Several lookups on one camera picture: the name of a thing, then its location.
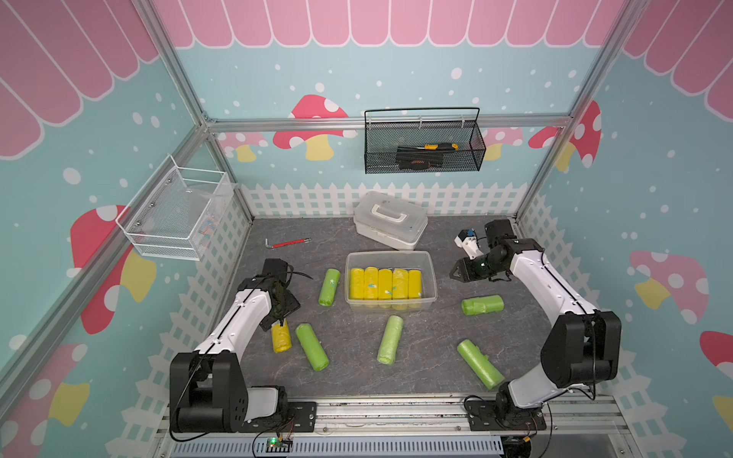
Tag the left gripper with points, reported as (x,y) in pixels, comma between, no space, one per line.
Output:
(291,304)

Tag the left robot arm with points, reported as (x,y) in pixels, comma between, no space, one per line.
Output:
(208,392)

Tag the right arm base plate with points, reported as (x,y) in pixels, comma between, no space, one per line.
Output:
(485,415)

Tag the red handled hex key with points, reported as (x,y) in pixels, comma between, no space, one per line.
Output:
(278,245)

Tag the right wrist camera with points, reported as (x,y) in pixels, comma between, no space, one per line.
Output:
(467,240)

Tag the light green roll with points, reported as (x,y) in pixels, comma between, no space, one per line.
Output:
(390,341)

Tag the clear plastic storage box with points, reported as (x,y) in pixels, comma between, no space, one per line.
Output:
(408,260)

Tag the small circuit board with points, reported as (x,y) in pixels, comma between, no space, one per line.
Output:
(279,445)

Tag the white lidded case with handle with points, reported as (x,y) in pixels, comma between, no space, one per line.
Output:
(391,221)

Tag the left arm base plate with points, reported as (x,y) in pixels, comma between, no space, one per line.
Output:
(298,417)

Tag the white wire basket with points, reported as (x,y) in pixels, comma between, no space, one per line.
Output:
(177,214)

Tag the black wire mesh basket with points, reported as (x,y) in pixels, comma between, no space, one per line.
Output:
(389,128)

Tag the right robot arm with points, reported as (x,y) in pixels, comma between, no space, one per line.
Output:
(583,346)

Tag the yellow black screwdriver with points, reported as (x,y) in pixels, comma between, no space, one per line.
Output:
(437,147)

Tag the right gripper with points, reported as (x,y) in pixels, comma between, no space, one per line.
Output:
(466,273)

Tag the black tool in basket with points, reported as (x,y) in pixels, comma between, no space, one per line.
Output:
(418,159)

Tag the yellow roll with blue label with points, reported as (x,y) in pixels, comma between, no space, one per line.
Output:
(399,284)

